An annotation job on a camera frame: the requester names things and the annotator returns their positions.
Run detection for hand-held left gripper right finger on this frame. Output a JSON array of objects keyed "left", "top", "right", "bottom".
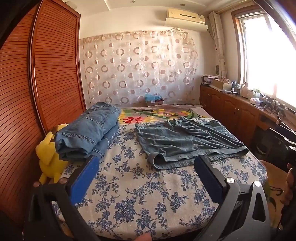
[{"left": 194, "top": 155, "right": 271, "bottom": 241}]

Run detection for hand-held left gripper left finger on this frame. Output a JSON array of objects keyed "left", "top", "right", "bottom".
[{"left": 24, "top": 154, "right": 101, "bottom": 241}]

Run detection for green pants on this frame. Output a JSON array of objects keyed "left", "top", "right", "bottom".
[{"left": 134, "top": 116, "right": 249, "bottom": 171}]

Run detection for person's right hand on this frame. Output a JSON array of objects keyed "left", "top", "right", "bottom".
[{"left": 284, "top": 167, "right": 296, "bottom": 205}]

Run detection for yellow plush toy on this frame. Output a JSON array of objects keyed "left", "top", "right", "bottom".
[{"left": 36, "top": 124, "right": 70, "bottom": 184}]

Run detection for floral floor rug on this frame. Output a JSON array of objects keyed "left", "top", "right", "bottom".
[{"left": 264, "top": 181, "right": 286, "bottom": 223}]

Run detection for folded blue jeans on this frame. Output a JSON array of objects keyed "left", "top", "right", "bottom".
[{"left": 54, "top": 102, "right": 122, "bottom": 161}]

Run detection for black devices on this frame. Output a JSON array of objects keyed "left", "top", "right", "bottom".
[{"left": 260, "top": 96, "right": 287, "bottom": 116}]

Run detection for blue floral bed sheet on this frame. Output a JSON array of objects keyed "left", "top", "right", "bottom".
[{"left": 52, "top": 117, "right": 269, "bottom": 241}]

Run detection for brown wooden cabinet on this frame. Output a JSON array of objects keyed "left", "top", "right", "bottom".
[{"left": 200, "top": 85, "right": 296, "bottom": 149}]

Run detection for colourful flower blanket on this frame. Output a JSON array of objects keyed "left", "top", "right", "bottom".
[{"left": 118, "top": 104, "right": 206, "bottom": 126}]

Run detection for cardboard box with label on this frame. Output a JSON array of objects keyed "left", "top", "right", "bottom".
[{"left": 145, "top": 97, "right": 164, "bottom": 106}]

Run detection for open cardboard box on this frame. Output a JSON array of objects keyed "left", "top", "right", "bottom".
[{"left": 212, "top": 79, "right": 232, "bottom": 90}]

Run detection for stack of papers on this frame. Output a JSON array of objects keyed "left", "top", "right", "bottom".
[{"left": 201, "top": 75, "right": 219, "bottom": 87}]

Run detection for wood framed window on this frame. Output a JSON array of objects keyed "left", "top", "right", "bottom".
[{"left": 233, "top": 9, "right": 296, "bottom": 109}]

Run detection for brown slatted wooden wardrobe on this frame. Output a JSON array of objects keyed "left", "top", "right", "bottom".
[{"left": 0, "top": 0, "right": 87, "bottom": 232}]

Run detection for circle pattern sheer curtain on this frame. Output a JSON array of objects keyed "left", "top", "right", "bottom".
[{"left": 80, "top": 29, "right": 199, "bottom": 109}]

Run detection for patterned window curtain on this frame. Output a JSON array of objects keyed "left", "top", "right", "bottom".
[{"left": 209, "top": 11, "right": 228, "bottom": 78}]

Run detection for white air conditioner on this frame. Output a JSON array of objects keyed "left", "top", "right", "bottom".
[{"left": 166, "top": 9, "right": 206, "bottom": 24}]

